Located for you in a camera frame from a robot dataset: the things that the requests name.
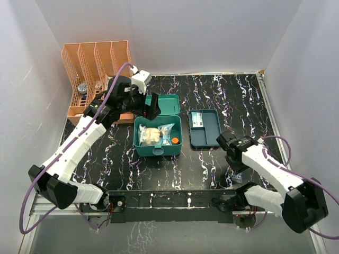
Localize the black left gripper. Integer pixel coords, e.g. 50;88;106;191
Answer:
119;83;160;120

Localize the beige gauze packet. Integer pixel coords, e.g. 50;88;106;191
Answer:
143;128;162;146

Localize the dark teal divider tray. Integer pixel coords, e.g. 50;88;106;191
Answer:
188;108;221;149

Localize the teal medicine kit box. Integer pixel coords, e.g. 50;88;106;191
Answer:
133;94;183;157

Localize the blue cotton swab bag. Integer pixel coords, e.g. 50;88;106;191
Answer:
158;123;175;146

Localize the teal white packet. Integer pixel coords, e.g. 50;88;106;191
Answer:
191;112;204;128

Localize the brown bottle orange cap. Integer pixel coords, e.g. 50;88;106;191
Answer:
172;138;180;144

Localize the white blue mask packet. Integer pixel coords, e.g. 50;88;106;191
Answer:
138;124;149;146

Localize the clear small packet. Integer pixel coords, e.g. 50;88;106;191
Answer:
231;173;243;184

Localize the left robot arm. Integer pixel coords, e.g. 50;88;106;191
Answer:
28;71;161;211

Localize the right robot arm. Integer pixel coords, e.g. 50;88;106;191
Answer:
217;132;328;233

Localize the white paper packet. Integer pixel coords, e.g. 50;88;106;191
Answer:
105;75;112;85

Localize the round blue white tin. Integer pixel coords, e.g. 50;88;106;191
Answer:
77;83;88;96

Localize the peach plastic file organizer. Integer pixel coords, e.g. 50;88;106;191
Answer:
61;40;132;125

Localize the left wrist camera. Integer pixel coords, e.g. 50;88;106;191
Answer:
130;66;152;95

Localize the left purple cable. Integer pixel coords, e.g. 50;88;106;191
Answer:
18;62;135;235

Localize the purple cable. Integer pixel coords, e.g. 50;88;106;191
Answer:
18;62;135;235
246;135;339;240

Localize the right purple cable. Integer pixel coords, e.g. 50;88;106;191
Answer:
246;135;339;240

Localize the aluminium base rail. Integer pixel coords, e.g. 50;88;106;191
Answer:
18;192;328;254

